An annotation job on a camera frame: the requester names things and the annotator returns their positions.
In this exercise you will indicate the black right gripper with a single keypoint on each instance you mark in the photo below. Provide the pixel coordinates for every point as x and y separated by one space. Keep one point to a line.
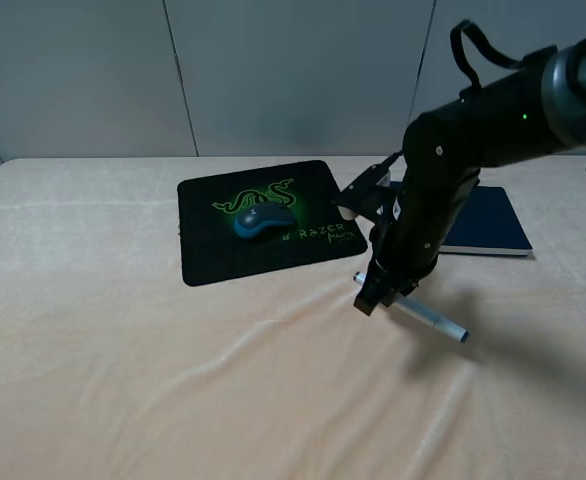
380 287

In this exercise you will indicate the blue black computer mouse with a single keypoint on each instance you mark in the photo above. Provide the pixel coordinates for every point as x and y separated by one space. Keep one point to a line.
253 221

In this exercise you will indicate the beige tablecloth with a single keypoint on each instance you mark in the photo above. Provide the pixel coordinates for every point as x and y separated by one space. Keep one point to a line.
112 368

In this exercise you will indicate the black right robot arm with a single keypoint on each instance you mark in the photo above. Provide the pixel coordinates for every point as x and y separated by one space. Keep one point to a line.
537 111

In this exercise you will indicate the white marker pen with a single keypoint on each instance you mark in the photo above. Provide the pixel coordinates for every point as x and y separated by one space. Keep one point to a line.
428 316

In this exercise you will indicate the dark blue notebook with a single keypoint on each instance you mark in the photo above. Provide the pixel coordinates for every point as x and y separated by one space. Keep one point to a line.
461 220

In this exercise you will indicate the black green Razer mousepad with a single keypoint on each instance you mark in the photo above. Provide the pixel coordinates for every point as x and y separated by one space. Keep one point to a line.
210 250

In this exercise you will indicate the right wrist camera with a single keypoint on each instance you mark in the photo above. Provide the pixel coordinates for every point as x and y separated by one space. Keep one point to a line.
370 195

